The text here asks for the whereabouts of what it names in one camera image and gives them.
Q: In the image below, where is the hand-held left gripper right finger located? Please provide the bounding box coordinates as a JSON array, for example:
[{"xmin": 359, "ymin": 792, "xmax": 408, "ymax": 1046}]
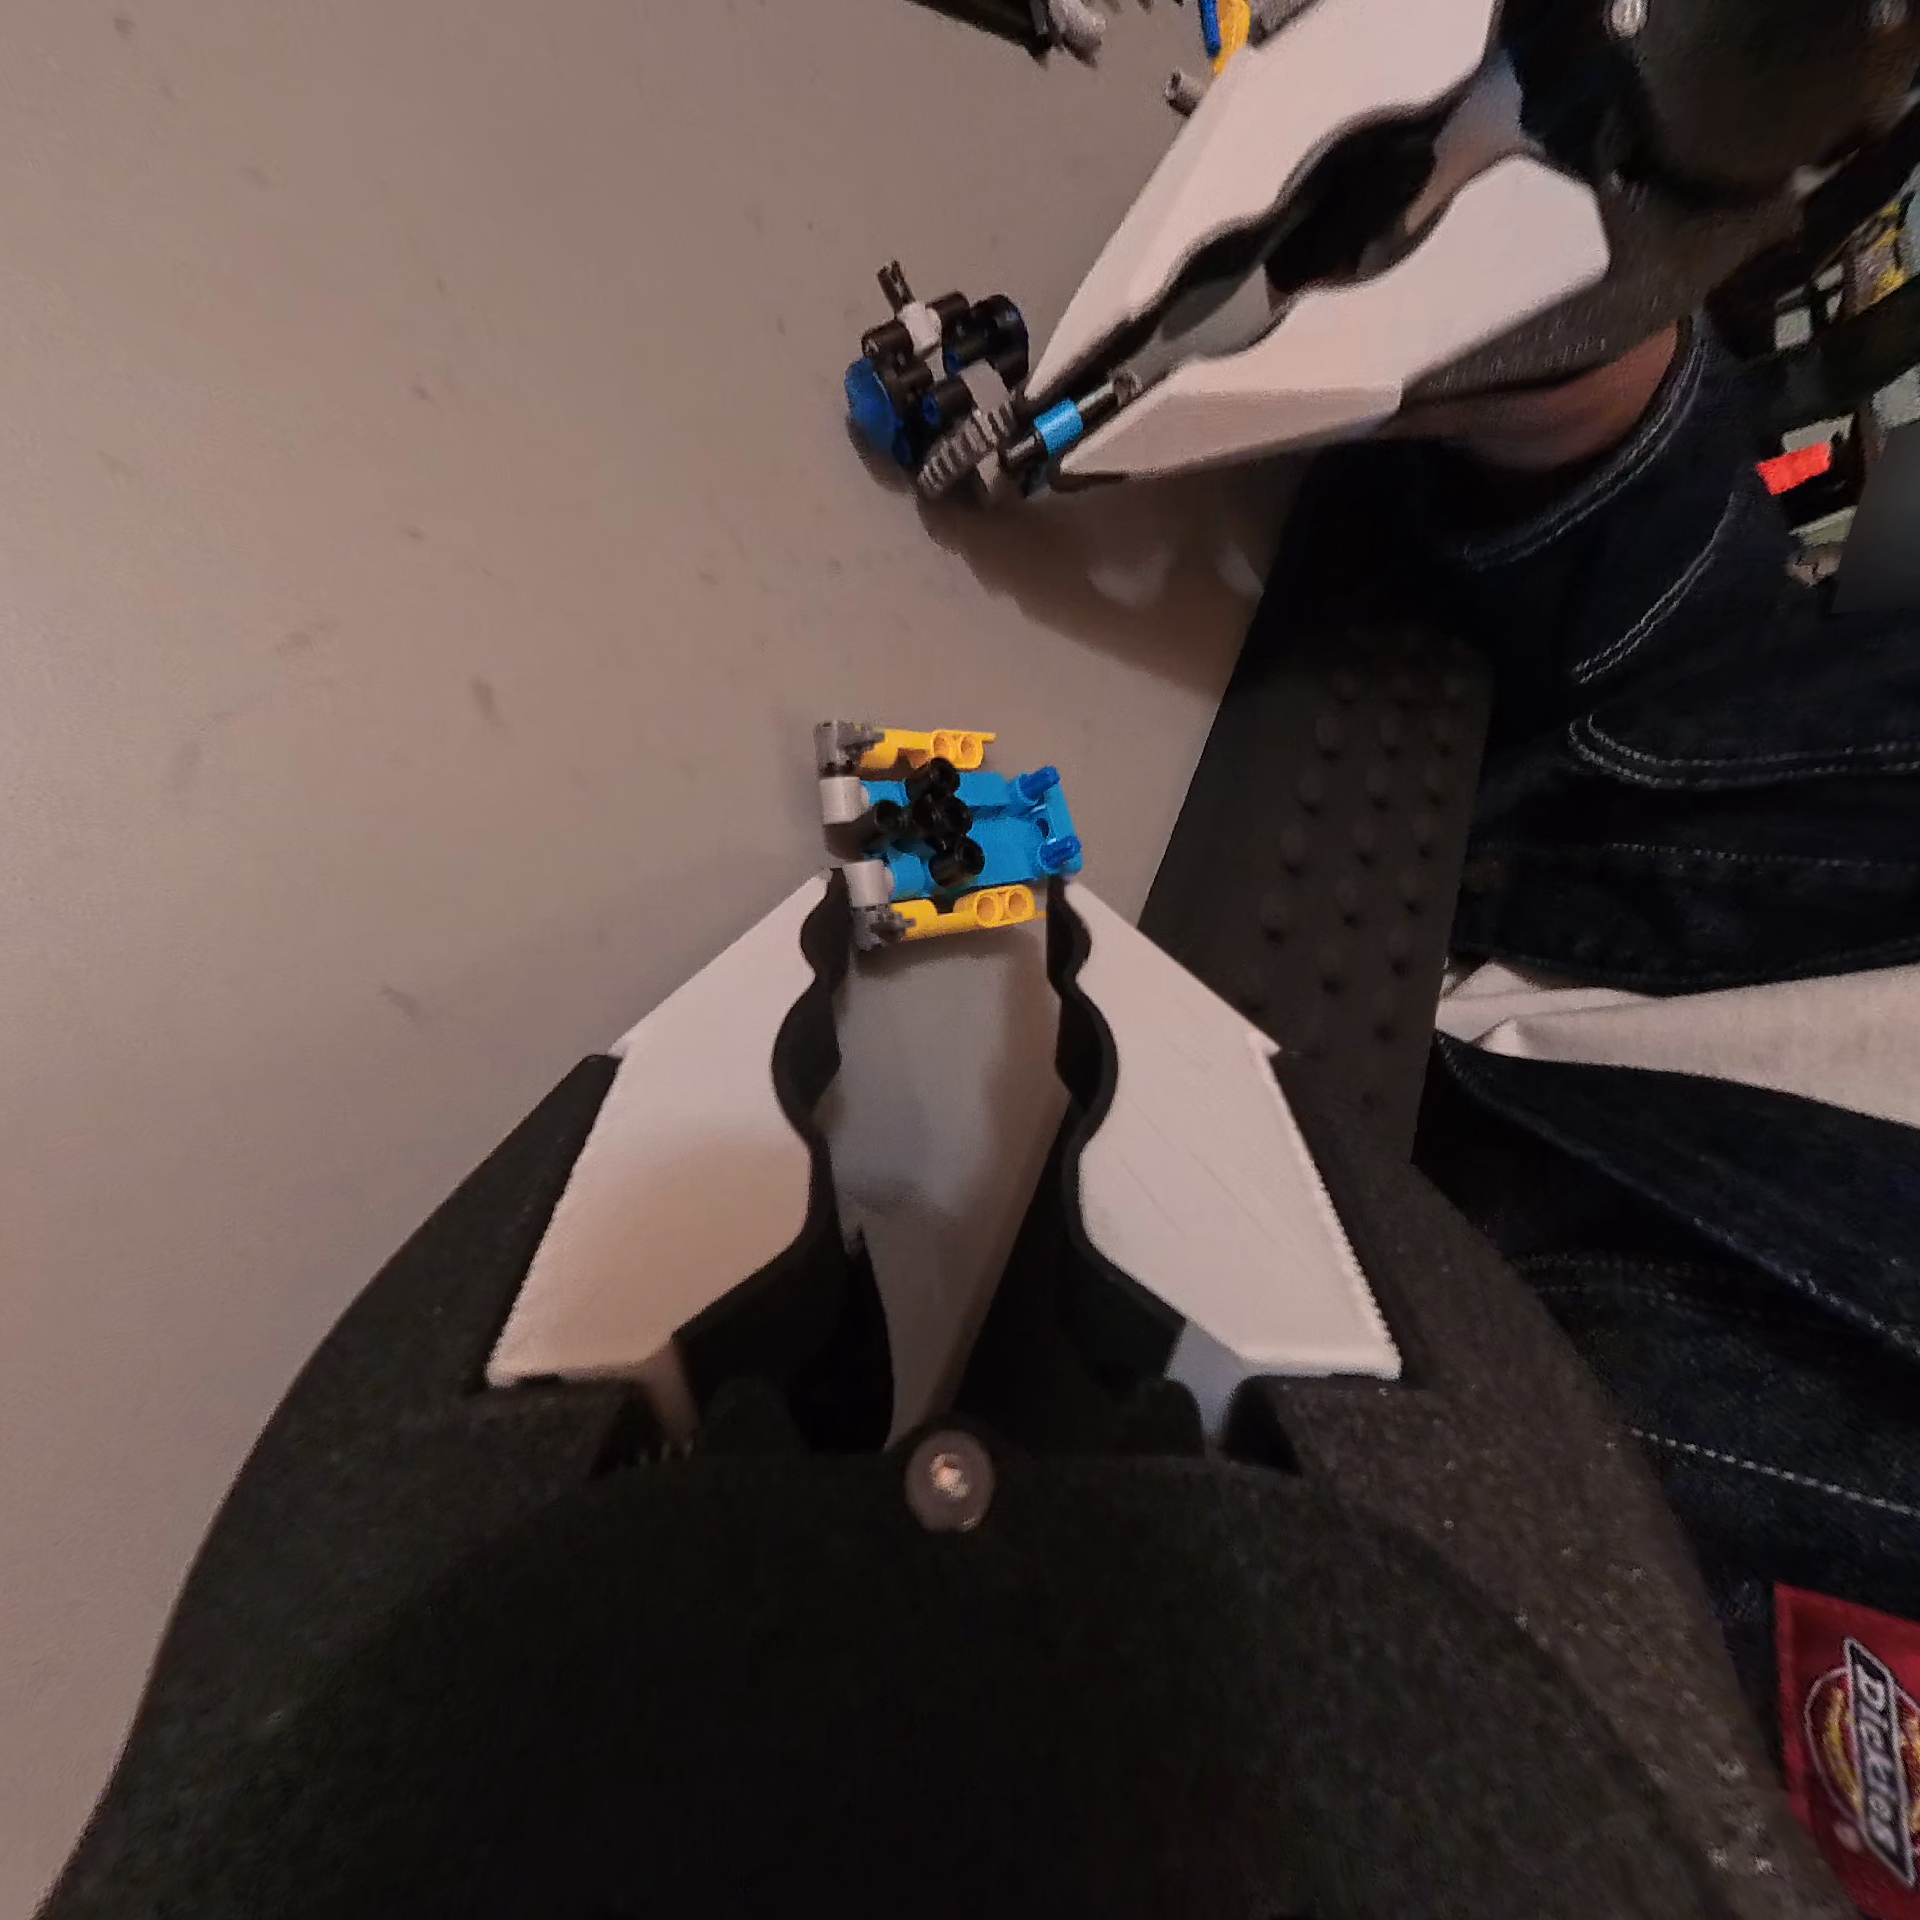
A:
[{"xmin": 1050, "ymin": 878, "xmax": 1403, "ymax": 1391}]

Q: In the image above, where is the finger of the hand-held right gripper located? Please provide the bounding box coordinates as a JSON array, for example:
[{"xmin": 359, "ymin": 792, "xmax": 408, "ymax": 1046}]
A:
[
  {"xmin": 1046, "ymin": 149, "xmax": 1631, "ymax": 488},
  {"xmin": 1038, "ymin": 0, "xmax": 1506, "ymax": 368}
]

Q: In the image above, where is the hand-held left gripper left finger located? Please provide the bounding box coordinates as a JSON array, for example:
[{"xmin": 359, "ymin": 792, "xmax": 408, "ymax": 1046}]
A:
[{"xmin": 488, "ymin": 873, "xmax": 847, "ymax": 1401}]

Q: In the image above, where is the black gear brick assembly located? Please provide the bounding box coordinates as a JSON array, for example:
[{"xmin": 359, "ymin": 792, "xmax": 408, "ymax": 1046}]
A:
[{"xmin": 841, "ymin": 264, "xmax": 1060, "ymax": 506}]

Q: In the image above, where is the blue yellow brick assembly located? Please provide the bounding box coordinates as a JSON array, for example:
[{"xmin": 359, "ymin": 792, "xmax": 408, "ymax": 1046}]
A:
[{"xmin": 810, "ymin": 722, "xmax": 1080, "ymax": 954}]

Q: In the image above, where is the person's right forearm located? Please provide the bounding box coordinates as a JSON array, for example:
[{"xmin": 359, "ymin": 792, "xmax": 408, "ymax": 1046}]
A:
[{"xmin": 1322, "ymin": 314, "xmax": 1920, "ymax": 997}]

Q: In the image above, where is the grey desk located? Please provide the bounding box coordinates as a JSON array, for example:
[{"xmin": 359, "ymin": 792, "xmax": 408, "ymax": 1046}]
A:
[{"xmin": 0, "ymin": 0, "xmax": 1444, "ymax": 1920}]

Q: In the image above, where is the pile of small brick parts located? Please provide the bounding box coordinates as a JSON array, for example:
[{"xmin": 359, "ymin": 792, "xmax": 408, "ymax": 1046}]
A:
[{"xmin": 914, "ymin": 0, "xmax": 1264, "ymax": 106}]

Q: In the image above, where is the black studded mat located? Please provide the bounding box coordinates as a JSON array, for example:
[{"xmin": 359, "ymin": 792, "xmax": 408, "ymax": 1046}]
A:
[{"xmin": 1141, "ymin": 466, "xmax": 1504, "ymax": 1173}]

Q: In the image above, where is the person's white shirt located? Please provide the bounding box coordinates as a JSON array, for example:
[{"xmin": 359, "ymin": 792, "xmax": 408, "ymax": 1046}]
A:
[{"xmin": 1437, "ymin": 961, "xmax": 1920, "ymax": 1135}]

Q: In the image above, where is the person's denim jacket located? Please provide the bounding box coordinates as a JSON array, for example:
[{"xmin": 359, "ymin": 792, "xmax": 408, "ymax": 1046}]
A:
[{"xmin": 1425, "ymin": 1036, "xmax": 1920, "ymax": 1920}]

